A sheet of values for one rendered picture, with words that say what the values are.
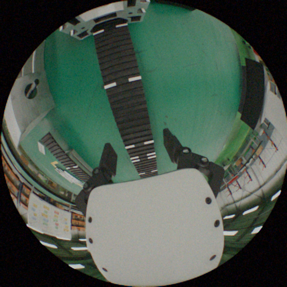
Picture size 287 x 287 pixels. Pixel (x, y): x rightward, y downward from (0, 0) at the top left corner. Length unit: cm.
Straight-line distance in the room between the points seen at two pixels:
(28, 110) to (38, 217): 289
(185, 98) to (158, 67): 7
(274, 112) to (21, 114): 58
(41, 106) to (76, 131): 9
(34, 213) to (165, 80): 303
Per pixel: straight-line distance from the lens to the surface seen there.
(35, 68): 22
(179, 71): 16
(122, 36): 16
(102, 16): 15
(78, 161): 26
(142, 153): 16
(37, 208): 295
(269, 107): 43
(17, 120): 16
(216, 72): 23
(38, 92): 20
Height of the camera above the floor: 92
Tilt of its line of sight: 49 degrees down
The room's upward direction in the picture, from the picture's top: 167 degrees clockwise
